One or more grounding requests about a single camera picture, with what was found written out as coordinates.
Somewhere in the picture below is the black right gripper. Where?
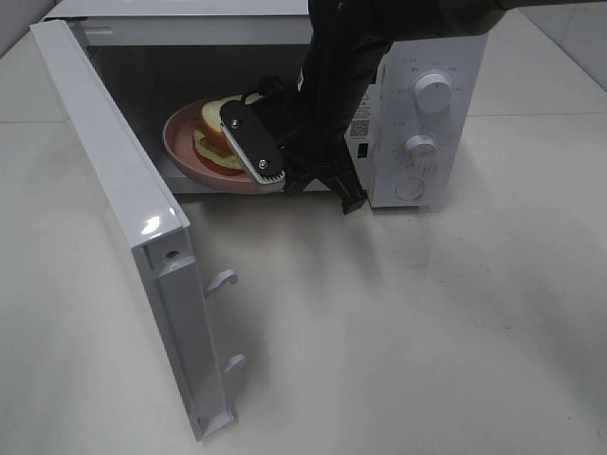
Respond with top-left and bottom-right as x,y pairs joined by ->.
253,1 -> 392,215

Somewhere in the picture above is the round white door button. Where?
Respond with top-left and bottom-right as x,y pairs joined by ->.
395,178 -> 425,201

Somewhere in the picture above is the sandwich with tomato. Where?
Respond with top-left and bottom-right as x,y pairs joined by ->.
193,92 -> 261,176

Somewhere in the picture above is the pink plate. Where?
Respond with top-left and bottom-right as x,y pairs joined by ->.
162,98 -> 261,194

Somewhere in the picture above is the white microwave door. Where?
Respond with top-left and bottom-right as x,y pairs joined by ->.
30,20 -> 237,441

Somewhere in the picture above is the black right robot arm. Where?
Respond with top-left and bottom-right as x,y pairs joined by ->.
240,1 -> 517,213

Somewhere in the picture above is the lower white timer knob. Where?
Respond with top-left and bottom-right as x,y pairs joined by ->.
404,135 -> 437,161

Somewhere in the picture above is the upper white power knob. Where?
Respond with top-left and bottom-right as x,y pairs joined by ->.
413,70 -> 453,114

